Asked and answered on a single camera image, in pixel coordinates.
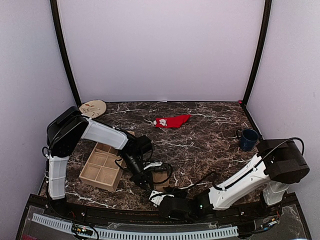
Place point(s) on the tan ribbed sock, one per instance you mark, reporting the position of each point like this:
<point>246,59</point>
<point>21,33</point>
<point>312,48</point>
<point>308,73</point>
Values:
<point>158,178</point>

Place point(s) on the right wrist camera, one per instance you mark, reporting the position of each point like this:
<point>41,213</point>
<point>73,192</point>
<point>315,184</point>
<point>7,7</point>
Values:
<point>156,197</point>

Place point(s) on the wooden compartment tray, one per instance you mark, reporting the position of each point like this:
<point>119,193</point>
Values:
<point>103,169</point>

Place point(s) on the red patterned sock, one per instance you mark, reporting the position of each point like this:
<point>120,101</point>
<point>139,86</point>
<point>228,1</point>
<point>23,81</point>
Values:
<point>171,122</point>

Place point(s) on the dark blue mug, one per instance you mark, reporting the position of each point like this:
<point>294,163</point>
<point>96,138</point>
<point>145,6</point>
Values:
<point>247,138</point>

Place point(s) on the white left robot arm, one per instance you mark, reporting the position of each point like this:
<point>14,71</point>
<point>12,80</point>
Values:
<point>63,135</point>

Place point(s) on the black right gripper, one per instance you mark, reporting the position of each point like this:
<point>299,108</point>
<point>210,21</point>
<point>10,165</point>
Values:
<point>181,192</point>

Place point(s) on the left black frame post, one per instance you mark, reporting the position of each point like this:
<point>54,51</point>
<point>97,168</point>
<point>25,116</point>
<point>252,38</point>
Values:
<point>63,52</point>

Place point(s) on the white slotted cable duct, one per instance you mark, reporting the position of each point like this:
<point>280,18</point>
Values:
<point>122,231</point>

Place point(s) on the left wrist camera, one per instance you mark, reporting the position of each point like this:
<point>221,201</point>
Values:
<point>147,155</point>

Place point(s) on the black front rail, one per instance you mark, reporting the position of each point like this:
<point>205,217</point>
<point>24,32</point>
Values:
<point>90,215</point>

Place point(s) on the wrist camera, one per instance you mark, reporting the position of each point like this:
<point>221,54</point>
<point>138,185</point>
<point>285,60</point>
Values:
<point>156,197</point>
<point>147,155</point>

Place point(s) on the right black frame post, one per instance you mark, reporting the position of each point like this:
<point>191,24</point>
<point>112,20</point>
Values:
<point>258,53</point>

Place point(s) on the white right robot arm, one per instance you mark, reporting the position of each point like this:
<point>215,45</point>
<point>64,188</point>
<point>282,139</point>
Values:
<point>278,164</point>

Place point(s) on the small green circuit board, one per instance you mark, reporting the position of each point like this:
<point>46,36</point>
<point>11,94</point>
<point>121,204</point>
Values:
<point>81,230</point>

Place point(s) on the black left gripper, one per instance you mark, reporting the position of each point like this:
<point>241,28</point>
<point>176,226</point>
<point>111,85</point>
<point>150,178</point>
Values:
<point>141,177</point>

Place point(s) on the black frame post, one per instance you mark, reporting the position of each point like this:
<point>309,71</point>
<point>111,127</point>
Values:
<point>258,53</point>
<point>63,52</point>

